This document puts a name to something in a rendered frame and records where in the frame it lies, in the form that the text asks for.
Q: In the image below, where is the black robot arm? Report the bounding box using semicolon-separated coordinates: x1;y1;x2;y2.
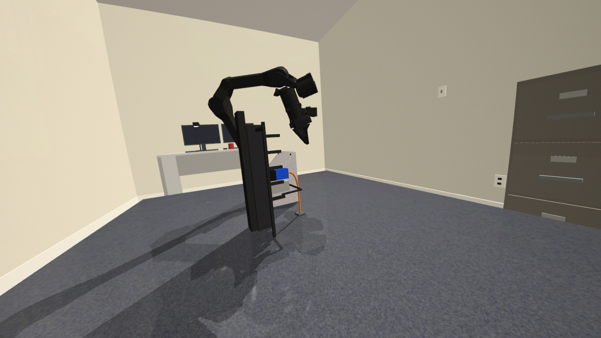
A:
208;66;318;147

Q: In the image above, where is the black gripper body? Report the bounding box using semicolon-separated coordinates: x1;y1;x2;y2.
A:
285;101;312;129

